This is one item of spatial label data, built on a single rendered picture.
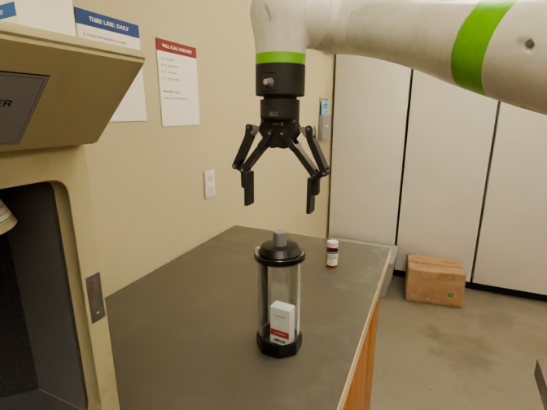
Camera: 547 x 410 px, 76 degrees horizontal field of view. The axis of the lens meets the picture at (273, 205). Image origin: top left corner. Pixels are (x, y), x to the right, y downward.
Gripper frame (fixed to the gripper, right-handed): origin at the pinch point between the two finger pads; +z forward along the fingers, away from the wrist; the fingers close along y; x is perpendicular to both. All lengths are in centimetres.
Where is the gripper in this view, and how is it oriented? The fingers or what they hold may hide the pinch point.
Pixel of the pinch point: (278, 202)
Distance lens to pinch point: 71.2
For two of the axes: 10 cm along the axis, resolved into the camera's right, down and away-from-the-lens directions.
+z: -0.1, 9.7, 2.6
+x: 4.2, -2.3, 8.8
